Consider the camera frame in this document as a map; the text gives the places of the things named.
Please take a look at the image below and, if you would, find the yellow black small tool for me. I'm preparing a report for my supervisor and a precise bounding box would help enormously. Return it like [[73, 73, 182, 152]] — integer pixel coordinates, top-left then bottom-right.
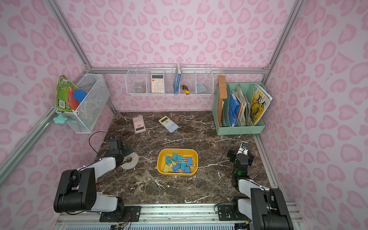
[[182, 85, 190, 95]]

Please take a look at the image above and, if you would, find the white wire basket left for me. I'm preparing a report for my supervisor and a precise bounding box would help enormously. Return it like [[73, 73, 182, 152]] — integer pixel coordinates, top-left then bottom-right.
[[56, 73, 110, 134]]

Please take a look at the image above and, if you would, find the blue folder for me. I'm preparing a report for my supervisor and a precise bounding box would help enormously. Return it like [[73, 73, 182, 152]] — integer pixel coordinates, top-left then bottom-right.
[[228, 90, 241, 127]]

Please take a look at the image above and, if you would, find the green snack package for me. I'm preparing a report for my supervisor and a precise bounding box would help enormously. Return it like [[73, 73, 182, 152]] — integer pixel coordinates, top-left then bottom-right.
[[55, 75, 80, 112]]

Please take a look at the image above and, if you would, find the brown folder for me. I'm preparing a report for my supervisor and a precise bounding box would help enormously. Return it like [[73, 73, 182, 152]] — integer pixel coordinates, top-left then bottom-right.
[[217, 75, 228, 126]]

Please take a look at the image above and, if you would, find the blue round disc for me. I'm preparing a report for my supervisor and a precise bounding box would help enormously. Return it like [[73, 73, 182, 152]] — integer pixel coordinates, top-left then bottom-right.
[[73, 89, 87, 103]]

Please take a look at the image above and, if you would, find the pink calculator in basket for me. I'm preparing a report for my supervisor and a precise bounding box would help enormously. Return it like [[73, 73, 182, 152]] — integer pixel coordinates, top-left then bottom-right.
[[151, 74, 165, 94]]

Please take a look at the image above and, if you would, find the yellow blue calculator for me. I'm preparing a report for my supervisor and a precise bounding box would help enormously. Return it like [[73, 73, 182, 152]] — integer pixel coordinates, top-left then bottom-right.
[[159, 116, 179, 133]]

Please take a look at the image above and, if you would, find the blue book in basket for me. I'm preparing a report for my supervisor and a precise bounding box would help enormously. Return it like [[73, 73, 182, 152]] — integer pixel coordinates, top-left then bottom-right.
[[173, 63, 182, 95]]

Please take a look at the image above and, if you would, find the white tape roll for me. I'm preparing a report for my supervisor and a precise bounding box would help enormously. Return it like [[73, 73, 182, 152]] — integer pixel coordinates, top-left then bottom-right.
[[120, 152, 139, 170]]

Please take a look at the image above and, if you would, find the metal base rail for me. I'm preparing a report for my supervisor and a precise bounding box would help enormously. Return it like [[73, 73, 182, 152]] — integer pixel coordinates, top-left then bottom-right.
[[54, 203, 302, 230]]

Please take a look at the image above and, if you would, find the mint star toy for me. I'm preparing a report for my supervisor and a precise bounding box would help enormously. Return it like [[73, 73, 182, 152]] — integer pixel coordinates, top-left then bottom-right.
[[53, 114, 68, 125]]

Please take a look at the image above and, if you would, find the yellow plastic storage box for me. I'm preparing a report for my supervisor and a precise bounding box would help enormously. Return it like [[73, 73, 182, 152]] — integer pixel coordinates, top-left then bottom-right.
[[157, 149, 198, 176]]

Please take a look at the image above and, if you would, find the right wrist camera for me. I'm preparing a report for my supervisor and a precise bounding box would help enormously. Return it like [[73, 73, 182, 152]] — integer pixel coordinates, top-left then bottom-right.
[[238, 141, 249, 155]]

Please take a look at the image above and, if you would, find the pink calculator on table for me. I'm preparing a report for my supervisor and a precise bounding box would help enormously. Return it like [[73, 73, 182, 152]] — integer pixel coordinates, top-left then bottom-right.
[[132, 115, 146, 134]]

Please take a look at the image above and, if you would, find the yellow art magazine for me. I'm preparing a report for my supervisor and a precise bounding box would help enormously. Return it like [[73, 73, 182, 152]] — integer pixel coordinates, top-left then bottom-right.
[[250, 84, 273, 125]]

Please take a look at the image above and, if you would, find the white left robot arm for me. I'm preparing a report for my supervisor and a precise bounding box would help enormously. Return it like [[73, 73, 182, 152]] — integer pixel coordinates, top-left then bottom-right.
[[53, 139, 133, 216]]

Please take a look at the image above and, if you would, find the green plastic file organizer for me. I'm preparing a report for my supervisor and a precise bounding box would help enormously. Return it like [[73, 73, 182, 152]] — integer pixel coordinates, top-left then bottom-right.
[[212, 82, 265, 136]]

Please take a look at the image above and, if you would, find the clear tape roll in basket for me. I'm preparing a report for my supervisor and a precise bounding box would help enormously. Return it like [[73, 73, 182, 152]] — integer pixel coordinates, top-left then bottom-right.
[[134, 84, 147, 94]]

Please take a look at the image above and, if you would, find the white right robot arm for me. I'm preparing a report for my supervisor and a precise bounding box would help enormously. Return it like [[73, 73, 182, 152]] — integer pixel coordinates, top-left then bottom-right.
[[214, 148, 294, 230]]

